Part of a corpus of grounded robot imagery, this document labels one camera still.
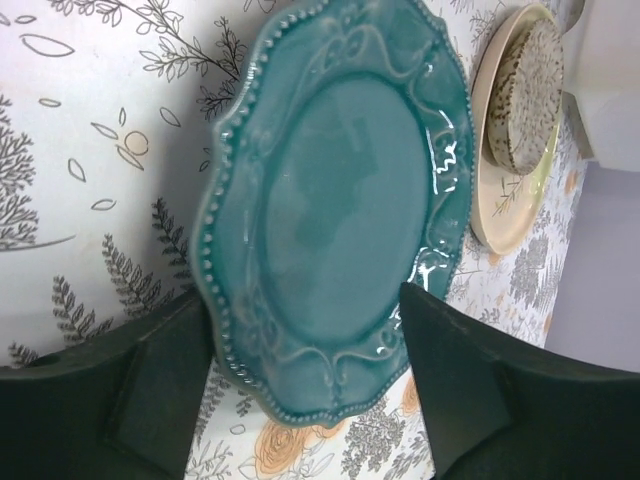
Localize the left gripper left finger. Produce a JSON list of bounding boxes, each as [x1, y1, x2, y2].
[[1, 290, 213, 479]]

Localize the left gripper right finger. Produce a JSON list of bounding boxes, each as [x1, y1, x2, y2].
[[400, 283, 639, 479]]

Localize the dark teal scalloped plate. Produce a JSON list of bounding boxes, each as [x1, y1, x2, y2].
[[190, 1, 476, 427]]

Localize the speckled grey stoneware plate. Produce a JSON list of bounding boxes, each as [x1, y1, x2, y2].
[[486, 18, 564, 176]]

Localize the white plastic bin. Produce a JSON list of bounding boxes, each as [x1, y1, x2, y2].
[[562, 0, 639, 173]]

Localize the cream and green floral plate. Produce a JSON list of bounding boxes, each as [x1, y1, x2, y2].
[[471, 3, 559, 255]]

